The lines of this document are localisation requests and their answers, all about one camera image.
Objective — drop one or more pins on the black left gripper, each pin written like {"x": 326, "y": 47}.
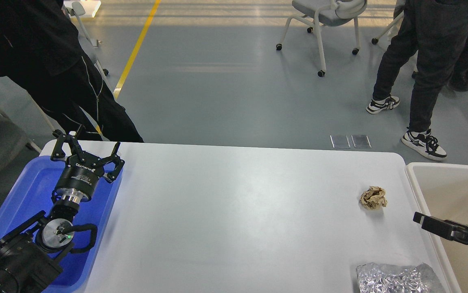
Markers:
{"x": 78, "y": 176}

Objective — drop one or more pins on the silver foil bag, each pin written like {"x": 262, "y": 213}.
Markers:
{"x": 383, "y": 278}

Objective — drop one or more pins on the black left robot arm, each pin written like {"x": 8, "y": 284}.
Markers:
{"x": 52, "y": 222}

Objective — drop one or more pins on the beige plastic bin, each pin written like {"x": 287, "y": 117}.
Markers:
{"x": 441, "y": 190}

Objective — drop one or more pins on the crumpled brown paper ball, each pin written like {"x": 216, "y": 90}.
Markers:
{"x": 373, "y": 198}

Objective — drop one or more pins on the person in black left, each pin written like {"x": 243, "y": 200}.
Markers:
{"x": 40, "y": 52}

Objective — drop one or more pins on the metal floor plate right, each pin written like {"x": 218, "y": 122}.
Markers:
{"x": 361, "y": 141}

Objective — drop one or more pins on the metal floor plate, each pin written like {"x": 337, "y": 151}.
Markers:
{"x": 340, "y": 141}
{"x": 361, "y": 141}

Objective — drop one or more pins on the metal floor plate left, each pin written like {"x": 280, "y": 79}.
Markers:
{"x": 340, "y": 141}

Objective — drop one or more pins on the person in dark trousers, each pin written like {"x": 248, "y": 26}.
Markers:
{"x": 436, "y": 31}

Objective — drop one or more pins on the grey white office chair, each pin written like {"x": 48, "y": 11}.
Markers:
{"x": 319, "y": 13}

